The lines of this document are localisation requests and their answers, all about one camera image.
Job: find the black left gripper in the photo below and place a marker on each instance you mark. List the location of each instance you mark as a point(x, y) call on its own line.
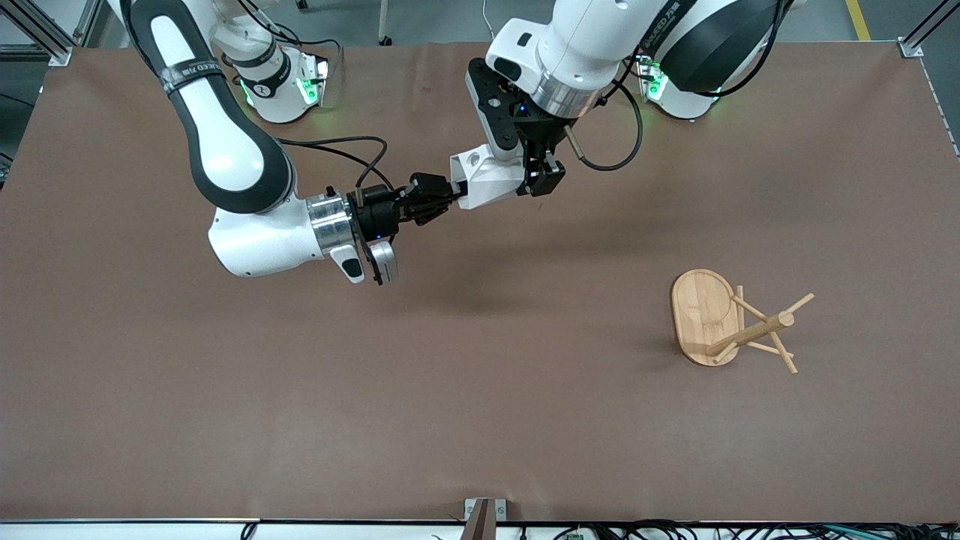
point(541, 136)

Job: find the brown paper table cover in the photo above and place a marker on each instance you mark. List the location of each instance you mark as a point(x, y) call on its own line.
point(480, 337)

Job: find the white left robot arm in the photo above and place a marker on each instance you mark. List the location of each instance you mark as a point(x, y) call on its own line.
point(585, 37)

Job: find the aluminium frame extrusion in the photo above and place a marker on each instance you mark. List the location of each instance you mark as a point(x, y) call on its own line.
point(919, 34)
point(45, 34)

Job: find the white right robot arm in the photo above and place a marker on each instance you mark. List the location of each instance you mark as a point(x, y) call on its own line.
point(232, 150)

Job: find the white faceted cup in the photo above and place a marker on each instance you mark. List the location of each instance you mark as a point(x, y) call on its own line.
point(487, 180)

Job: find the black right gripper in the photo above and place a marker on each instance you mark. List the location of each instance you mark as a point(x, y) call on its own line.
point(377, 215)

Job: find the grey metal pole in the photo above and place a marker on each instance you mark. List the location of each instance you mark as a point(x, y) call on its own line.
point(385, 19)

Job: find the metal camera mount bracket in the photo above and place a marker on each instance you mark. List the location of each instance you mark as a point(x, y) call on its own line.
point(484, 514)

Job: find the wooden cup rack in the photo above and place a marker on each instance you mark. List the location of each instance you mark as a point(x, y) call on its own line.
point(705, 315)

